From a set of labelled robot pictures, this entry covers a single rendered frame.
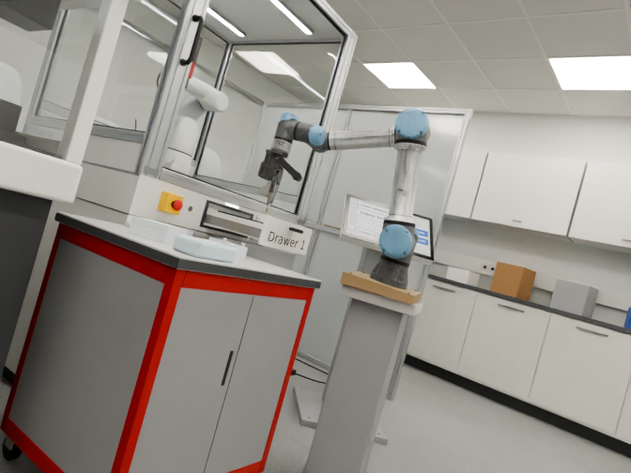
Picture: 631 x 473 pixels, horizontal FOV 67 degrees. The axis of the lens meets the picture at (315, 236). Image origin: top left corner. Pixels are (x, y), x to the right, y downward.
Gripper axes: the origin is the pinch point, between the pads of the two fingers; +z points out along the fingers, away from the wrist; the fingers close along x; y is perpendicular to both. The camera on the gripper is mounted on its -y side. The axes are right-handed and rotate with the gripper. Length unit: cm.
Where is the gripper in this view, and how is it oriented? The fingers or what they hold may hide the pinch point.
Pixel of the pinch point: (270, 202)
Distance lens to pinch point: 188.4
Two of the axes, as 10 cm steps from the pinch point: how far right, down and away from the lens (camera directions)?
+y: -9.6, -2.7, 1.0
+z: -2.8, 9.6, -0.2
